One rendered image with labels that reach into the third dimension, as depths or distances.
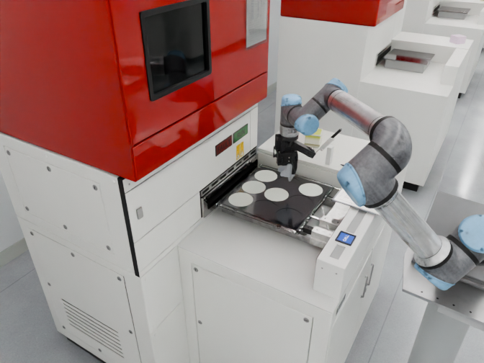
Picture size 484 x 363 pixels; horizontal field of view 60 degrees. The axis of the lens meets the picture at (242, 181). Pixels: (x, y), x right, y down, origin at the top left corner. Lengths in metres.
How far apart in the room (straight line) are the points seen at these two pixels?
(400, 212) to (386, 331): 1.34
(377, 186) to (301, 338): 0.66
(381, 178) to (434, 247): 0.30
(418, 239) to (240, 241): 0.66
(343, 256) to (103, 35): 0.95
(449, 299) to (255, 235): 0.70
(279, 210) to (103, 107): 0.80
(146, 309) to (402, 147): 1.05
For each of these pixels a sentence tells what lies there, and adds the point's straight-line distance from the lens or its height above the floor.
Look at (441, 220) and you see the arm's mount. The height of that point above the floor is 0.97.
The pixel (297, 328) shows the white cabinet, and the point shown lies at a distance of 1.55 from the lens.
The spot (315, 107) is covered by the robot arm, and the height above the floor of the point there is 1.33.
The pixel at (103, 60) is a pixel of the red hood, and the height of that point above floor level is 1.57.
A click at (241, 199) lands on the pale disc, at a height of 0.90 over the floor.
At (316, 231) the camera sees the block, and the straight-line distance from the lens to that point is 1.57.
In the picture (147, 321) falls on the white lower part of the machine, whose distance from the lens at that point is 1.71.
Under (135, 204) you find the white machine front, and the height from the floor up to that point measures 1.11.
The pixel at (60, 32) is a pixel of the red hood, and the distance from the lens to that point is 1.26.
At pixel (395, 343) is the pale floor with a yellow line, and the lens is 2.48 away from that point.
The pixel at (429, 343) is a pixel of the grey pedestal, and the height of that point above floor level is 0.47.
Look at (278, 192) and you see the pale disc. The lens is 1.78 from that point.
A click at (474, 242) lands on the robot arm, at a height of 1.07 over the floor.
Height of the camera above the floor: 1.88
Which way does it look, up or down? 32 degrees down
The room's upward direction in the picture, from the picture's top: straight up
